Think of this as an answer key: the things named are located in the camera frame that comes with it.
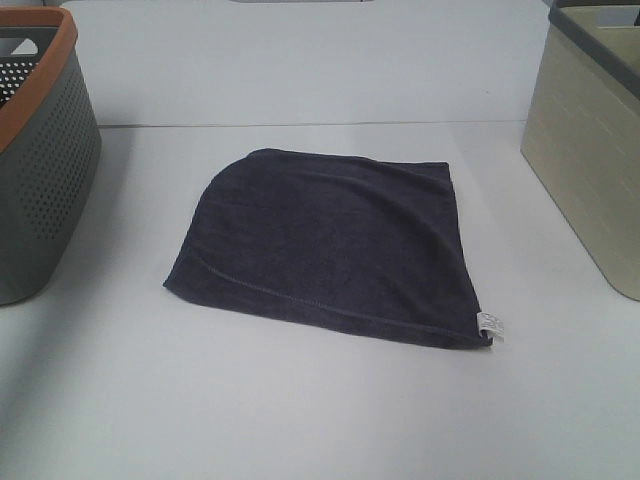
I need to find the dark grey towel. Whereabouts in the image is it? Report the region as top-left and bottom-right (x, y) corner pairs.
(164, 149), (504, 349)

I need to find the beige bin grey rim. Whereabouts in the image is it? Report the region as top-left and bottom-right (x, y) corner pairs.
(521, 1), (639, 299)

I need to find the grey perforated basket orange rim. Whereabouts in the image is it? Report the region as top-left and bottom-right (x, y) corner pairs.
(1, 6), (102, 305)

